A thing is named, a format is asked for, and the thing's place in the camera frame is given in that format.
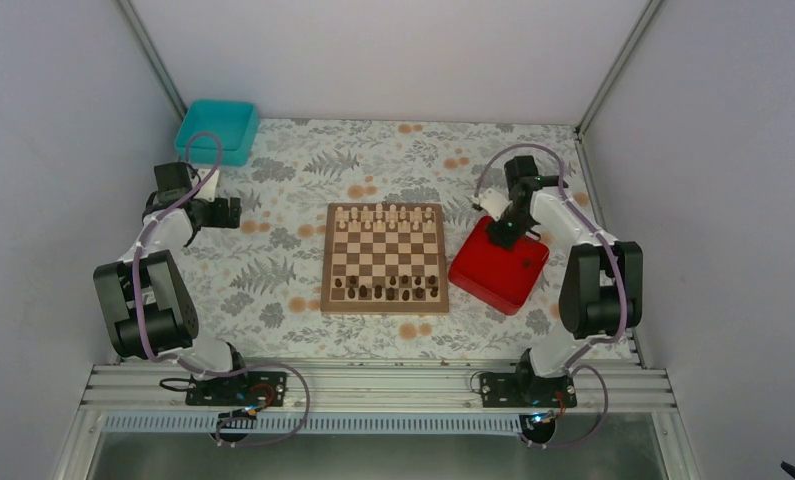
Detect aluminium mounting rail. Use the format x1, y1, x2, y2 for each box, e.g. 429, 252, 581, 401
55, 359, 699, 479

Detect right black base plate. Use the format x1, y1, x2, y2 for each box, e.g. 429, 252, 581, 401
475, 371, 578, 409

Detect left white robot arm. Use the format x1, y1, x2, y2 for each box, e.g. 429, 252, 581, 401
93, 162, 252, 405

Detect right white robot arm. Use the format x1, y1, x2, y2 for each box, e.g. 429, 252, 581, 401
480, 156, 643, 407

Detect floral patterned table mat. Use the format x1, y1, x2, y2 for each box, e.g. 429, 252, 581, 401
177, 120, 591, 360

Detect wooden chessboard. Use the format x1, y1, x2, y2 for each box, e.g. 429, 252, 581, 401
320, 215, 450, 316

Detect teal plastic bin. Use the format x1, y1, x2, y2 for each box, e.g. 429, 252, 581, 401
174, 99, 260, 167

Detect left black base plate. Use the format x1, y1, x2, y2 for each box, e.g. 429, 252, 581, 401
185, 370, 287, 409

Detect red plastic tray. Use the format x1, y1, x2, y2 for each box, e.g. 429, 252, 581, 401
448, 216, 550, 316

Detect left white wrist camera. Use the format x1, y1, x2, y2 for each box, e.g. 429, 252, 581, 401
193, 168, 221, 202

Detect white chess pieces row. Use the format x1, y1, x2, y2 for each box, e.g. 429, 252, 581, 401
327, 203, 443, 233

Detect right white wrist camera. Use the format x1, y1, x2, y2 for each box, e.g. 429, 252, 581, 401
472, 188, 511, 221

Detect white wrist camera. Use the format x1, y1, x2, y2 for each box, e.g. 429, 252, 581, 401
193, 168, 221, 202
472, 188, 511, 221

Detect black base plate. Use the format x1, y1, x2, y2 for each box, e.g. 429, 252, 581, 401
475, 371, 578, 409
185, 370, 287, 409

